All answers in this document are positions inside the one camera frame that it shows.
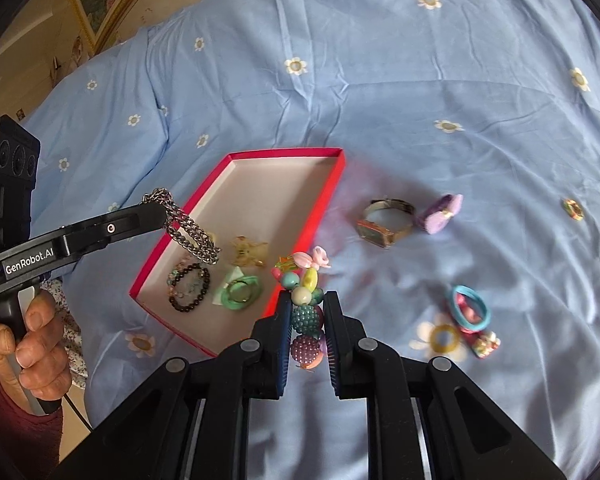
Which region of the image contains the colourful chunky bead bracelet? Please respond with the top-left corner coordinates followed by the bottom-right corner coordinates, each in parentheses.
top-left (270, 245), bottom-right (333, 371)

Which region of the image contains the left hand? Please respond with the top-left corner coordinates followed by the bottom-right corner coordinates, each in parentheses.
top-left (0, 290), bottom-right (72, 414)

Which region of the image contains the blue floral bed sheet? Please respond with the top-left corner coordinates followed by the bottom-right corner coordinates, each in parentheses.
top-left (26, 0), bottom-right (600, 479)

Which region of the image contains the yellow transparent bow clip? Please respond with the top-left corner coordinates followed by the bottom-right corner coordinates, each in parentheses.
top-left (232, 235), bottom-right (268, 268)

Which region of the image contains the metal ring bangle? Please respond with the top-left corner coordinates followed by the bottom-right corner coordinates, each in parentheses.
top-left (226, 278), bottom-right (254, 304)

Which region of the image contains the silver chain bracelet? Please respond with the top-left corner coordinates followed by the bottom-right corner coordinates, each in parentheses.
top-left (140, 186), bottom-right (222, 266)

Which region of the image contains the red shallow box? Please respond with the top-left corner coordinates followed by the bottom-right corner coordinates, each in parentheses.
top-left (130, 148), bottom-right (346, 356)

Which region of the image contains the black bead bracelet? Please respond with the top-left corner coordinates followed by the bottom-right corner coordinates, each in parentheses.
top-left (166, 262), bottom-right (212, 314)

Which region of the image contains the square face wristwatch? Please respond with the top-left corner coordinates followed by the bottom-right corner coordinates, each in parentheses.
top-left (355, 198), bottom-right (416, 248)

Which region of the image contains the blue hair tie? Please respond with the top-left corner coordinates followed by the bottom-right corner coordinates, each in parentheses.
top-left (448, 284), bottom-right (492, 334)

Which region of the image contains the purple bow hair clip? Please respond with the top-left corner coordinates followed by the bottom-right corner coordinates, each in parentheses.
top-left (416, 194), bottom-right (464, 235)

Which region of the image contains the small multicolour ring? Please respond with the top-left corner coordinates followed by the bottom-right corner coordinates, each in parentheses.
top-left (560, 197), bottom-right (586, 222)

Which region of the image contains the green bow hair tie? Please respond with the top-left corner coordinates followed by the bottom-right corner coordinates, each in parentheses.
top-left (212, 265), bottom-right (264, 312)

